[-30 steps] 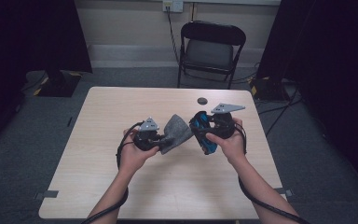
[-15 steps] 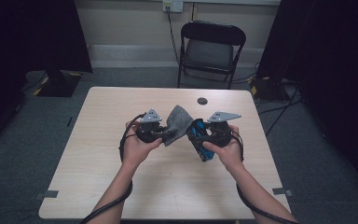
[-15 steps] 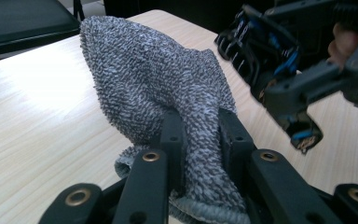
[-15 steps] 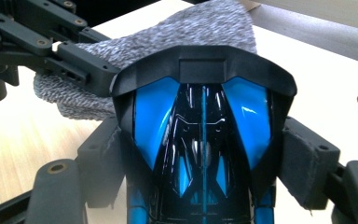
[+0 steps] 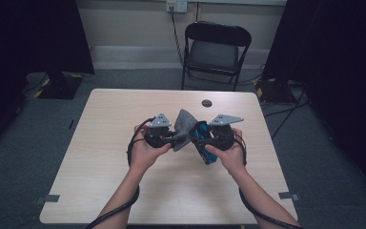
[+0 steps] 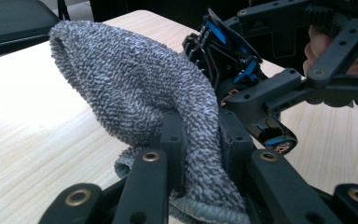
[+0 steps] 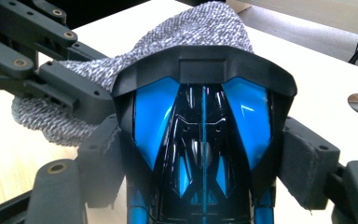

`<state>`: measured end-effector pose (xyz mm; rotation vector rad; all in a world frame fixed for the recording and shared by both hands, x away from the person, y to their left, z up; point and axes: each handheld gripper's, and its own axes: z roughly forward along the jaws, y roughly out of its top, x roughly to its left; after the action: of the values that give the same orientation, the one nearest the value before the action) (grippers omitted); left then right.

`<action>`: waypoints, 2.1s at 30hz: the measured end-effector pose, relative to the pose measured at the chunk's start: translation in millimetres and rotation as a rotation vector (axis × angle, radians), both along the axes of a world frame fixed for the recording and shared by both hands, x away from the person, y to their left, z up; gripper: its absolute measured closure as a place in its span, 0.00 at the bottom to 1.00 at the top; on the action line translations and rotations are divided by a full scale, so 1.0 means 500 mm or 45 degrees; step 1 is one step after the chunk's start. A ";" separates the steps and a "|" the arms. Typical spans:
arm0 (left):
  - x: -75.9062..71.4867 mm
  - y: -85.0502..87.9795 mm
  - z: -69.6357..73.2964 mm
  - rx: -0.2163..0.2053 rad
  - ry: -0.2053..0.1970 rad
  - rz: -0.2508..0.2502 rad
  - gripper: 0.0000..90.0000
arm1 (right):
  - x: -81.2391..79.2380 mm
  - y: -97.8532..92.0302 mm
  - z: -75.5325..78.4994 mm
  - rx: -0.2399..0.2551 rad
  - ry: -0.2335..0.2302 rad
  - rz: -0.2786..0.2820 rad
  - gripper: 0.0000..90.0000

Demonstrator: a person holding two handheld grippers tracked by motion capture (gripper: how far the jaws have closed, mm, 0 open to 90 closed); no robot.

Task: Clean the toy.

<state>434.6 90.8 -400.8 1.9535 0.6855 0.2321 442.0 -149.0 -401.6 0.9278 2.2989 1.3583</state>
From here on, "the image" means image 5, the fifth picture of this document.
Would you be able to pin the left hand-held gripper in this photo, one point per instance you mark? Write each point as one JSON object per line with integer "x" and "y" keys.
{"x": 160, "y": 122}

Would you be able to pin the white wall socket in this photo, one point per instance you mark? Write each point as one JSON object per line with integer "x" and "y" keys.
{"x": 177, "y": 5}

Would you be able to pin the blue toy car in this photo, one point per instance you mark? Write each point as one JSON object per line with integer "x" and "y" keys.
{"x": 210, "y": 158}

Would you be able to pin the person's left hand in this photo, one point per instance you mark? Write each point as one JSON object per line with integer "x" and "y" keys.
{"x": 144, "y": 156}

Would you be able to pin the person's right hand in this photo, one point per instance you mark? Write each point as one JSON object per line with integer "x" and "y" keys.
{"x": 233, "y": 159}

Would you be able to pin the small black floor object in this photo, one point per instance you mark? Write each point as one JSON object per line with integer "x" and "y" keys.
{"x": 71, "y": 124}

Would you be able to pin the black folding chair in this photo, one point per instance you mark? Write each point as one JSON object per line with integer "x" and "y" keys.
{"x": 214, "y": 55}

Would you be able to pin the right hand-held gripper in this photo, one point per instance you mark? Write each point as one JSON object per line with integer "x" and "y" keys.
{"x": 224, "y": 120}

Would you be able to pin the grey tape strip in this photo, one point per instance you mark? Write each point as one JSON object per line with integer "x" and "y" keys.
{"x": 49, "y": 198}
{"x": 287, "y": 195}

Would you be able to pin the black stand base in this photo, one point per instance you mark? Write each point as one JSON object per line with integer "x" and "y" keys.
{"x": 274, "y": 92}
{"x": 60, "y": 87}

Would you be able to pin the grey cloth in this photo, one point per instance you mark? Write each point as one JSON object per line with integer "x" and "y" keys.
{"x": 184, "y": 127}

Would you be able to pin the black curtain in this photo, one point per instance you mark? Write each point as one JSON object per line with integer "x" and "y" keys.
{"x": 340, "y": 63}
{"x": 28, "y": 47}

